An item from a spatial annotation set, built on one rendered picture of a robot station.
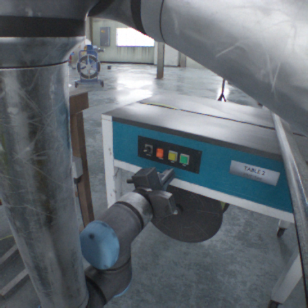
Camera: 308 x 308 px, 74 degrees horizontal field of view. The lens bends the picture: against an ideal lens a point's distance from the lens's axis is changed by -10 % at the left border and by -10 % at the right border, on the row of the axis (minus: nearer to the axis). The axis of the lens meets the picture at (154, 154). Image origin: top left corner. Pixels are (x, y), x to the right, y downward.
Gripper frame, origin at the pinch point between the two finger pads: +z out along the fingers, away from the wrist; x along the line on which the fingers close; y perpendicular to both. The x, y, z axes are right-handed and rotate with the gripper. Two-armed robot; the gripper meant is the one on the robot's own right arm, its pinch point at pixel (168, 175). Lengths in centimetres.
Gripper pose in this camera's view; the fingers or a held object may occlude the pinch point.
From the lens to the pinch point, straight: 68.9
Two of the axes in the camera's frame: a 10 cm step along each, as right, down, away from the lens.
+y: -8.3, 1.1, 5.5
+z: 4.8, -3.7, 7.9
